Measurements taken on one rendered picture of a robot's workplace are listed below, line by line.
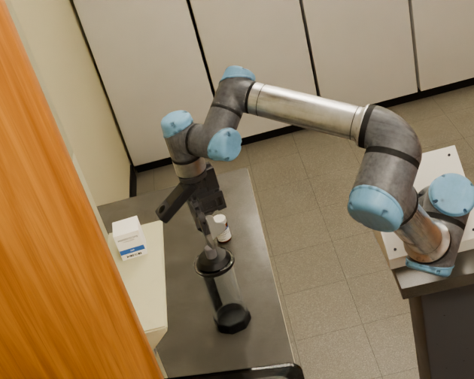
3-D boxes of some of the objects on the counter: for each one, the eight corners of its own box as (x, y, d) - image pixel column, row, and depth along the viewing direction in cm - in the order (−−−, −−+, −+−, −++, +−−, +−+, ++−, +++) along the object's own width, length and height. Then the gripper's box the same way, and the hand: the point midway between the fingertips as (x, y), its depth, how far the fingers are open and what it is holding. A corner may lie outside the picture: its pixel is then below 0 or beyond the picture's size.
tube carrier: (208, 314, 207) (187, 257, 195) (242, 298, 209) (225, 241, 197) (221, 338, 198) (201, 280, 186) (256, 322, 200) (239, 262, 188)
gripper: (220, 176, 173) (241, 244, 184) (201, 151, 184) (221, 217, 196) (186, 189, 171) (209, 258, 182) (169, 164, 183) (192, 229, 194)
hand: (205, 238), depth 188 cm, fingers open, 8 cm apart
